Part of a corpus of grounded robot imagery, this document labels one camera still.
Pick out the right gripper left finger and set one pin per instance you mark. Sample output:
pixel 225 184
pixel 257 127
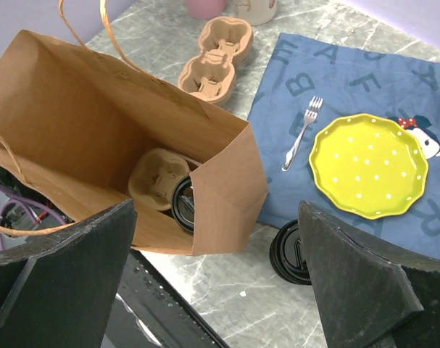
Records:
pixel 57 290

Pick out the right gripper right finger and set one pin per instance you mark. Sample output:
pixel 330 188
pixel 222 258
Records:
pixel 369 292

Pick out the green inside ceramic mug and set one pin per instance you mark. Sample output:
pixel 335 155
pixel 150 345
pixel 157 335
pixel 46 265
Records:
pixel 255 12

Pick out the blue letter print cloth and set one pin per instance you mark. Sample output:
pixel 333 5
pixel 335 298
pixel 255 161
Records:
pixel 350 81

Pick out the single cardboard cup carrier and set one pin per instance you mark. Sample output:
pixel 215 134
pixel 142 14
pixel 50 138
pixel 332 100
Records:
pixel 155 176

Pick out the pink straw holder cup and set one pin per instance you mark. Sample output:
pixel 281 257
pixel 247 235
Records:
pixel 205 9

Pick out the black cup lid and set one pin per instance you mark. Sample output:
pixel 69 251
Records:
pixel 182 204

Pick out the yellow green dotted plate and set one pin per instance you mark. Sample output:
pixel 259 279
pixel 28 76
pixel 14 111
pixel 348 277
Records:
pixel 368 166

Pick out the cardboard cup carrier tray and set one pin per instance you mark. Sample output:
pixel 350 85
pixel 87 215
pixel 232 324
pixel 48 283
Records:
pixel 224 42

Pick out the stack of black lids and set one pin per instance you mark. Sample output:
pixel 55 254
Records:
pixel 286 256

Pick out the silver fork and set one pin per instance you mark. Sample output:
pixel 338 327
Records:
pixel 310 117

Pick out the brown paper bag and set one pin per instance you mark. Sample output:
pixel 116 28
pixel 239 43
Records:
pixel 75 122

